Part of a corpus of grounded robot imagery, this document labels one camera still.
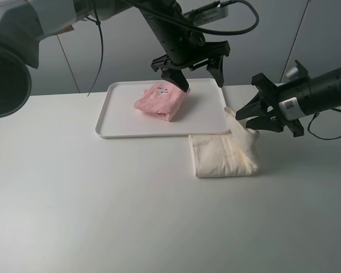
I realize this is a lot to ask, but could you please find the pink terry towel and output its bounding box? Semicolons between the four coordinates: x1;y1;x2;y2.
134;82;190;122

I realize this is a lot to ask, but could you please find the white rectangular plastic tray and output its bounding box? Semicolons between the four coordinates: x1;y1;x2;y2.
95;78;229;138

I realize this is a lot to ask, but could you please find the cream white terry towel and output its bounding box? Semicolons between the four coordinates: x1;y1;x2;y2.
189;107;260;178

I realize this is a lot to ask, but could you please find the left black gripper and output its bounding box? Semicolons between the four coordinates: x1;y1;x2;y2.
150;16;230;92

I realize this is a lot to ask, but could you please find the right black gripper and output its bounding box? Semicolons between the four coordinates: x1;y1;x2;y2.
236;73;305;137

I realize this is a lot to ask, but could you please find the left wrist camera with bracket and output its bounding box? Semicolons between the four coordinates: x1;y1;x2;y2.
183;1;228;26

